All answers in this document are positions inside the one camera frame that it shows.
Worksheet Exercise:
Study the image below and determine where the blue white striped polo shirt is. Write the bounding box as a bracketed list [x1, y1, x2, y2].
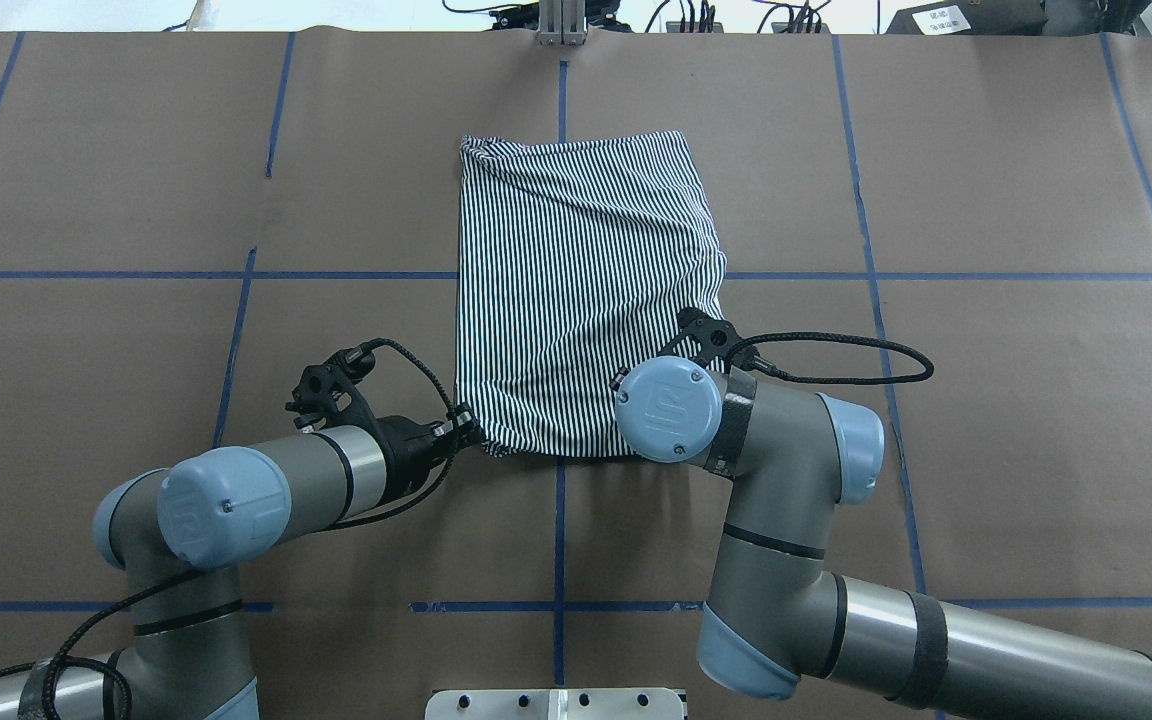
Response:
[454, 129, 727, 457]

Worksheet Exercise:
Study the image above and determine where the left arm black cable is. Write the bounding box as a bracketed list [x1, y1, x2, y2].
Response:
[0, 338, 467, 720]

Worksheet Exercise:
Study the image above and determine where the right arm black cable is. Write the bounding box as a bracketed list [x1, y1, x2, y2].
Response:
[736, 332, 935, 387]

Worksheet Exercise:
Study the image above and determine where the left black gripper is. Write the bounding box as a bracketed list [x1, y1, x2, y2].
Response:
[384, 414, 483, 480]

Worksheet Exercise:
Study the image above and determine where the white camera post with base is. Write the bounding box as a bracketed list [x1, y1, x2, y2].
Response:
[424, 687, 689, 719]

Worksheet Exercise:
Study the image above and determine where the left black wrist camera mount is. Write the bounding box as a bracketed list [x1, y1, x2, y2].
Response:
[285, 343, 379, 434]

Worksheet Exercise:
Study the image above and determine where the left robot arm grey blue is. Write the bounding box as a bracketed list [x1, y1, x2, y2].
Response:
[0, 407, 480, 719]

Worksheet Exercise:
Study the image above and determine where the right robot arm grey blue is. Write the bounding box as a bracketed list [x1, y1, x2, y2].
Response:
[611, 356, 1152, 719]

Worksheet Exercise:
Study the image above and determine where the aluminium frame post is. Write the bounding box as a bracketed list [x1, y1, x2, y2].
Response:
[536, 0, 588, 47]

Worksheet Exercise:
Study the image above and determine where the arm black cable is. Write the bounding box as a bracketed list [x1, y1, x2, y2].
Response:
[736, 332, 935, 387]
[0, 338, 467, 720]

